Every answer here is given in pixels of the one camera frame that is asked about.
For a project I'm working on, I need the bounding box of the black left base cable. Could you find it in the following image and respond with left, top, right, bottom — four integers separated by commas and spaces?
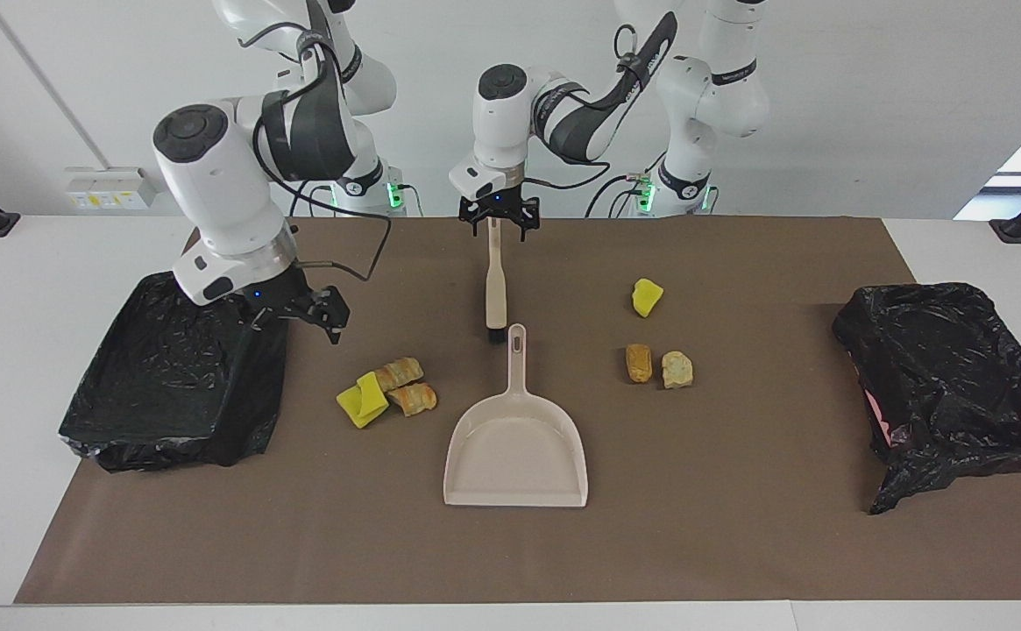
585, 171, 651, 218

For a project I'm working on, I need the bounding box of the white wall socket strip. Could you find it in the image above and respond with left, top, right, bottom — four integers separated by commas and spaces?
66, 167, 158, 211

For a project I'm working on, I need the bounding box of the white wall cable duct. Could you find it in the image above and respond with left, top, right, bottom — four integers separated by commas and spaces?
0, 0, 114, 169

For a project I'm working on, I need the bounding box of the brown paper table mat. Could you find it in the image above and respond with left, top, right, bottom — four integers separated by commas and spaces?
15, 216, 1021, 604

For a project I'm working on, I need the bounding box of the striped orange croissant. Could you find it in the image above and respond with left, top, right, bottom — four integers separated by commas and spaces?
387, 384, 438, 418
374, 357, 425, 393

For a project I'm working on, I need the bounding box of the black bagged bin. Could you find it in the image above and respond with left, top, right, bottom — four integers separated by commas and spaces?
58, 270, 290, 473

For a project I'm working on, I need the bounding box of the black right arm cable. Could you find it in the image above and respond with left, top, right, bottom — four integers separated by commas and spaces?
252, 22, 391, 283

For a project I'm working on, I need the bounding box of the beige plastic dustpan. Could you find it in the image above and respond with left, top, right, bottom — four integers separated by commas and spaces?
443, 323, 589, 508

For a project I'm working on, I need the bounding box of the black right base cable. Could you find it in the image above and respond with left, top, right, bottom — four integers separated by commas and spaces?
289, 180, 336, 217

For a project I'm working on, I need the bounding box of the black base cable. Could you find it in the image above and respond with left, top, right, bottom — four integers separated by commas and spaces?
585, 171, 651, 218
289, 180, 336, 217

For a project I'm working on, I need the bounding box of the beige hand brush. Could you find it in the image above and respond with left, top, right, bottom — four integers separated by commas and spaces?
486, 217, 508, 344

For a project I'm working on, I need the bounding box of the black bagged bin showing pink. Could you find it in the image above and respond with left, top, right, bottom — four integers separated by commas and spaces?
832, 281, 1021, 515

